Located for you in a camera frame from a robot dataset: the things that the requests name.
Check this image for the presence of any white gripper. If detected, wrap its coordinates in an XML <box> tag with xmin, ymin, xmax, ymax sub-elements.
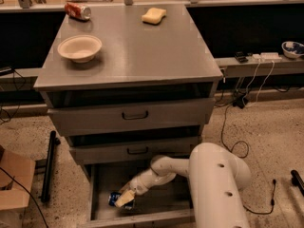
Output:
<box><xmin>115</xmin><ymin>168</ymin><xmax>176</xmax><ymax>207</ymax></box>

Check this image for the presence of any blue pepsi can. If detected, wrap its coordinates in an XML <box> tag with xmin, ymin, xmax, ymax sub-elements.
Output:
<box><xmin>108</xmin><ymin>192</ymin><xmax>134</xmax><ymax>210</ymax></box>

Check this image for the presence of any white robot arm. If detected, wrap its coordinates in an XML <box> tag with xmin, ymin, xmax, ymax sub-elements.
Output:
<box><xmin>114</xmin><ymin>142</ymin><xmax>251</xmax><ymax>228</ymax></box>

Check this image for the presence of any grey middle drawer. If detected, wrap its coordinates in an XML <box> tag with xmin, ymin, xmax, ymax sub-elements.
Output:
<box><xmin>69</xmin><ymin>137</ymin><xmax>201</xmax><ymax>164</ymax></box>

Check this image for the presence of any grey drawer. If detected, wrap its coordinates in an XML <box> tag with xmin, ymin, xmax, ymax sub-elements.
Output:
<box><xmin>48</xmin><ymin>98</ymin><xmax>215</xmax><ymax>137</ymax></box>
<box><xmin>77</xmin><ymin>160</ymin><xmax>195</xmax><ymax>228</ymax></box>
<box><xmin>69</xmin><ymin>137</ymin><xmax>201</xmax><ymax>164</ymax></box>

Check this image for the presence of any grey bottom drawer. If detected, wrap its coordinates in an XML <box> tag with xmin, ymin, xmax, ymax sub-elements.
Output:
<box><xmin>77</xmin><ymin>160</ymin><xmax>195</xmax><ymax>228</ymax></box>

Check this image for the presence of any grey top drawer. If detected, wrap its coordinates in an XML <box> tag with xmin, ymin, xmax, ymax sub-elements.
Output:
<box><xmin>48</xmin><ymin>98</ymin><xmax>215</xmax><ymax>137</ymax></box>

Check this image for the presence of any grey drawer cabinet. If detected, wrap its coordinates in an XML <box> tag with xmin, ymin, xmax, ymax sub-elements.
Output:
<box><xmin>33</xmin><ymin>3</ymin><xmax>224</xmax><ymax>176</ymax></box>

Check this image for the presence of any red soda can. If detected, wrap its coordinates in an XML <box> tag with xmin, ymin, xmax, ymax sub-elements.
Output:
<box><xmin>65</xmin><ymin>3</ymin><xmax>91</xmax><ymax>21</ymax></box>

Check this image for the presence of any black bar on floor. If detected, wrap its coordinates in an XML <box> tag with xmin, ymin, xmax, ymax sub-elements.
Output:
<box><xmin>41</xmin><ymin>131</ymin><xmax>61</xmax><ymax>203</ymax></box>

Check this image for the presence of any cardboard box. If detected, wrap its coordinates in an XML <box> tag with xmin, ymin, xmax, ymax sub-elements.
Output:
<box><xmin>0</xmin><ymin>146</ymin><xmax>35</xmax><ymax>228</ymax></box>

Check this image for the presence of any white paper bowl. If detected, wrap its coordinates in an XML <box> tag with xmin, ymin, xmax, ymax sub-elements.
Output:
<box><xmin>57</xmin><ymin>35</ymin><xmax>103</xmax><ymax>63</ymax></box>

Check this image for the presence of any black bar right edge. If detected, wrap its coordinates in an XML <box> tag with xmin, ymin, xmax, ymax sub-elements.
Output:
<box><xmin>291</xmin><ymin>170</ymin><xmax>304</xmax><ymax>196</ymax></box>

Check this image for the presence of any black small device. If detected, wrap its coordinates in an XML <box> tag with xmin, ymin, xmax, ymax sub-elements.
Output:
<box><xmin>235</xmin><ymin>51</ymin><xmax>248</xmax><ymax>64</ymax></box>

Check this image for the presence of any yellow sponge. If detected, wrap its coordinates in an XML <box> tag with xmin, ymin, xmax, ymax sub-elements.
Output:
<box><xmin>142</xmin><ymin>8</ymin><xmax>166</xmax><ymax>25</ymax></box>

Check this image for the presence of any white power strip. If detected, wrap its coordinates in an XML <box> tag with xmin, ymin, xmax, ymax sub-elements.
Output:
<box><xmin>253</xmin><ymin>52</ymin><xmax>282</xmax><ymax>62</ymax></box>

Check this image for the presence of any blue white bowl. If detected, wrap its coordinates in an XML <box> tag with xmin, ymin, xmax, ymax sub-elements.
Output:
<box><xmin>281</xmin><ymin>41</ymin><xmax>304</xmax><ymax>59</ymax></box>

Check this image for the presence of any black cable on floor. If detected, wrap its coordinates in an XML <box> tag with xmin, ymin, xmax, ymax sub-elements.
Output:
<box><xmin>220</xmin><ymin>103</ymin><xmax>277</xmax><ymax>216</ymax></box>

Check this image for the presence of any black cable left floor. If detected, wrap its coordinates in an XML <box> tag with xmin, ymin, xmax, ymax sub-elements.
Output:
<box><xmin>0</xmin><ymin>166</ymin><xmax>50</xmax><ymax>228</ymax></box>

